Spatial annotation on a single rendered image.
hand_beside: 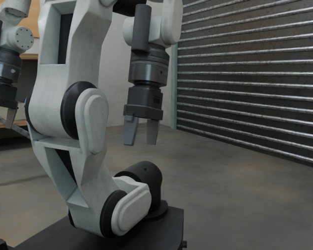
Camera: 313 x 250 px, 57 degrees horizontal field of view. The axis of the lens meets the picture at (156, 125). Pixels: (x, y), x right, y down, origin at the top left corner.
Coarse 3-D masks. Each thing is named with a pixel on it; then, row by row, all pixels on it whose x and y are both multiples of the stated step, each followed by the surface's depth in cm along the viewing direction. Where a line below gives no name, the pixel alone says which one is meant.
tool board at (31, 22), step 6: (0, 0) 283; (36, 0) 300; (30, 6) 298; (36, 6) 301; (30, 12) 299; (36, 12) 302; (24, 18) 297; (30, 18) 300; (36, 18) 303; (18, 24) 295; (24, 24) 298; (30, 24) 301; (36, 24) 304; (30, 30) 302; (36, 30) 305; (36, 36) 306
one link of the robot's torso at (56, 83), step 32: (64, 0) 70; (96, 0) 68; (64, 32) 74; (96, 32) 71; (64, 64) 66; (96, 64) 74; (32, 96) 69; (64, 96) 65; (32, 128) 72; (64, 128) 66
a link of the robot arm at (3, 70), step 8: (0, 64) 80; (8, 64) 80; (0, 72) 80; (8, 72) 81; (16, 72) 83; (0, 80) 81; (8, 80) 82; (16, 80) 83; (0, 88) 81; (8, 88) 83; (16, 88) 85; (0, 96) 81; (8, 96) 83; (0, 104) 81; (8, 104) 84; (16, 104) 86
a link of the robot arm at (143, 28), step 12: (144, 12) 59; (132, 24) 64; (144, 24) 59; (156, 24) 62; (132, 36) 60; (144, 36) 59; (156, 36) 61; (132, 48) 60; (144, 48) 60; (156, 48) 62; (132, 60) 63; (144, 60) 61; (156, 60) 61; (168, 60) 64
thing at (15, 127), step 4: (0, 116) 178; (0, 120) 177; (4, 120) 178; (4, 124) 178; (12, 128) 181; (16, 128) 182; (20, 128) 183; (20, 132) 183; (24, 132) 185; (28, 132) 187; (28, 136) 186
